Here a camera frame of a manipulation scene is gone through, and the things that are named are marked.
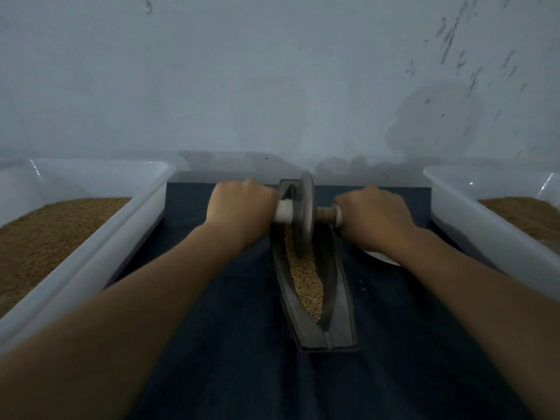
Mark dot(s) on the person's left hand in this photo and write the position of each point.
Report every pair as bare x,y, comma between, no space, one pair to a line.
241,212

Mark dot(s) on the person's right hand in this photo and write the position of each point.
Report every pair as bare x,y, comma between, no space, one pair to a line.
376,221

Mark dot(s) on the small ground grain portion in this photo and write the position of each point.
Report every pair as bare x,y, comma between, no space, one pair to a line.
304,280

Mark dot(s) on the white plastic tray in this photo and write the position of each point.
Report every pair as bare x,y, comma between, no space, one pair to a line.
481,236
101,245

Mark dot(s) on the boat-shaped metal grinding trough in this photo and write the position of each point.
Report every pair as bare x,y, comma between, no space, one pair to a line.
339,323

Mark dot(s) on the person's right forearm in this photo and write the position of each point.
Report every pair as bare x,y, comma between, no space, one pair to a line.
490,328

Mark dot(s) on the person's left forearm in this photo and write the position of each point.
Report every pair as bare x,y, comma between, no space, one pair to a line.
105,332

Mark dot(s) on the white round plate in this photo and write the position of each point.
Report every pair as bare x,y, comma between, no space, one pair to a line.
381,257

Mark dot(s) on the dark blue tablecloth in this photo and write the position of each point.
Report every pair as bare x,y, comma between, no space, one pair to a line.
236,363

